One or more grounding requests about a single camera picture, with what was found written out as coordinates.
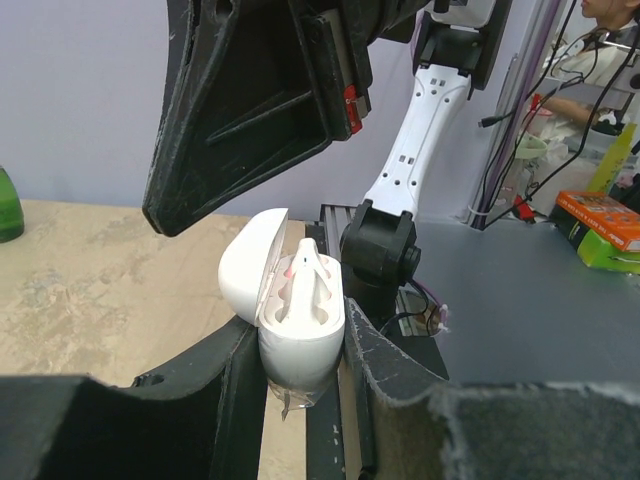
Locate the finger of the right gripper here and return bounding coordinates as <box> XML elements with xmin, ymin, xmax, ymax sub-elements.
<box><xmin>142</xmin><ymin>1</ymin><xmax>373</xmax><ymax>237</ymax></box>

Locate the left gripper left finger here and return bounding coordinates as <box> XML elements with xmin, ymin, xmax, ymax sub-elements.
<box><xmin>1</xmin><ymin>318</ymin><xmax>265</xmax><ymax>479</ymax></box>

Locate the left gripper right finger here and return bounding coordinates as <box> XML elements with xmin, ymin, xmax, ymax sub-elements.
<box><xmin>344</xmin><ymin>299</ymin><xmax>639</xmax><ymax>479</ymax></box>

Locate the white oval charging case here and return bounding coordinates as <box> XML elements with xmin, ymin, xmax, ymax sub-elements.
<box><xmin>218</xmin><ymin>208</ymin><xmax>345</xmax><ymax>393</ymax></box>

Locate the white earbud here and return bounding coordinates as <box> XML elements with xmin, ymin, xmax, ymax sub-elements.
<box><xmin>276</xmin><ymin>238</ymin><xmax>331</xmax><ymax>329</ymax></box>

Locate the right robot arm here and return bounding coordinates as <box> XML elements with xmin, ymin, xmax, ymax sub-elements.
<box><xmin>142</xmin><ymin>0</ymin><xmax>511</xmax><ymax>325</ymax></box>

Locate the orange green cardboard box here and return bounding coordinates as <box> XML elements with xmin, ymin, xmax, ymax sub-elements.
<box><xmin>550</xmin><ymin>191</ymin><xmax>639</xmax><ymax>275</ymax></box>

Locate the green glass bottle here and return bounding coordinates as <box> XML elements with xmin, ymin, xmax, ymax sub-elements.
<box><xmin>0</xmin><ymin>167</ymin><xmax>25</xmax><ymax>243</ymax></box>

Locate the person in white shirt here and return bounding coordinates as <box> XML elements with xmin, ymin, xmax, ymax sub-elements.
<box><xmin>540</xmin><ymin>0</ymin><xmax>639</xmax><ymax>140</ymax></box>

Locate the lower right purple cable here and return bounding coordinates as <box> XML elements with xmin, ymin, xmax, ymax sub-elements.
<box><xmin>399</xmin><ymin>279</ymin><xmax>454</xmax><ymax>336</ymax></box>

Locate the aluminium extrusion rail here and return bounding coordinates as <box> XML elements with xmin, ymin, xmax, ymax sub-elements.
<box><xmin>320</xmin><ymin>204</ymin><xmax>356</xmax><ymax>260</ymax></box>

